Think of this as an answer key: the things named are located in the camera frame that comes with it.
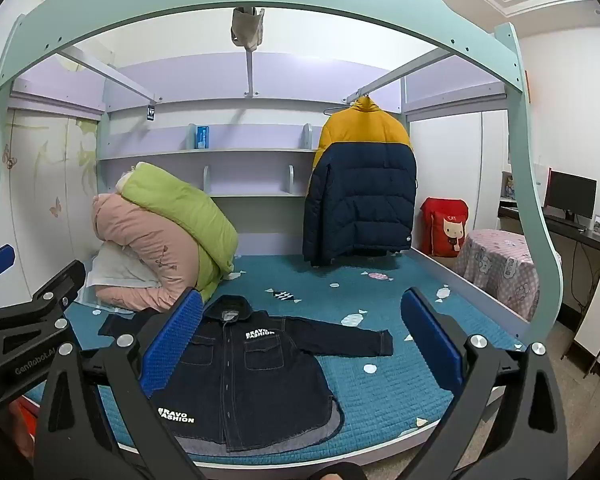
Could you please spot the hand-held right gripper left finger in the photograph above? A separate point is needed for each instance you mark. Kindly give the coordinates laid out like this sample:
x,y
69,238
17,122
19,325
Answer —
x,y
172,342

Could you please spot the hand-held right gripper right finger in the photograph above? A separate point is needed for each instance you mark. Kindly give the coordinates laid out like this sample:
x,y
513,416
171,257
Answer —
x,y
430,342

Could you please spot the dark denim jacket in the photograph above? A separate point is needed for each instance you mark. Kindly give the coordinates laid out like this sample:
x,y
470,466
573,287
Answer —
x,y
260,375

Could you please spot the clothes hanger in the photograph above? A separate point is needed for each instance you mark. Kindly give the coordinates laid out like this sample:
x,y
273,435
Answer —
x,y
337,108

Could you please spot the white pillow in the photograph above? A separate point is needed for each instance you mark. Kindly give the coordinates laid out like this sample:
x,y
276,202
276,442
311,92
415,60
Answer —
x,y
115,270

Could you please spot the white wardrobe with butterfly decals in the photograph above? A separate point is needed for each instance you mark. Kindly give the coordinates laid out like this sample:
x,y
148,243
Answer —
x,y
40,185

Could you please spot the pink quilt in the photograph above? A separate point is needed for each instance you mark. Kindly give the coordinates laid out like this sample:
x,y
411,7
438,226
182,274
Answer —
x,y
145,240

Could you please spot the grey patterned cloth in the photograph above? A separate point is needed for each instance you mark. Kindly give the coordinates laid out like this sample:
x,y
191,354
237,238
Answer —
x,y
500,270

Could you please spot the teal quilted bed mat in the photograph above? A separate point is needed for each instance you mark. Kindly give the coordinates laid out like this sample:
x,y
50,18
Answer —
x,y
330,305

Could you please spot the green quilt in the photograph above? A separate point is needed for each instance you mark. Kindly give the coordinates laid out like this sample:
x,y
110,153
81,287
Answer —
x,y
185,205

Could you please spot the yellow and navy puffer jacket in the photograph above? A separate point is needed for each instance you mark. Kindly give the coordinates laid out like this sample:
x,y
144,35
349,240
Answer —
x,y
360,195

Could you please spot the white board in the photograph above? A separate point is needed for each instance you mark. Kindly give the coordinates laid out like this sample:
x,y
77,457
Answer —
x,y
597,317

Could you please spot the framed picture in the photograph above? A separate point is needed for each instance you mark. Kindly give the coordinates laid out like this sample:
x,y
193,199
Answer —
x,y
508,185

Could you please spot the black desk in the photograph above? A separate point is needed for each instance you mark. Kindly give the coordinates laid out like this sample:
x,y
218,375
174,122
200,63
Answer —
x,y
590,237

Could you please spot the black hanging tag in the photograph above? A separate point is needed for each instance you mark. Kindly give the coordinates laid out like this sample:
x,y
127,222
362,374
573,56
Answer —
x,y
150,112

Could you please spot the blue box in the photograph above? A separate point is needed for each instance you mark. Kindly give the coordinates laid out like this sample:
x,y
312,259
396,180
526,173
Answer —
x,y
203,136

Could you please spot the black computer monitor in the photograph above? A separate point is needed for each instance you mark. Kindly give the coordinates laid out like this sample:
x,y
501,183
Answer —
x,y
570,192

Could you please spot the beige canvas bag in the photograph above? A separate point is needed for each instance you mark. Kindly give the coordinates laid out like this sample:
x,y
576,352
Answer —
x,y
246,27

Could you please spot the lavender wall shelf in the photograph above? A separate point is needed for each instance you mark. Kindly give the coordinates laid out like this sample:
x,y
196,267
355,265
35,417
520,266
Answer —
x,y
205,154

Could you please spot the teal bunk bed frame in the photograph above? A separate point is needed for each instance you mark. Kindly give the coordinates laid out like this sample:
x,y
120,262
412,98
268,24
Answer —
x,y
330,12

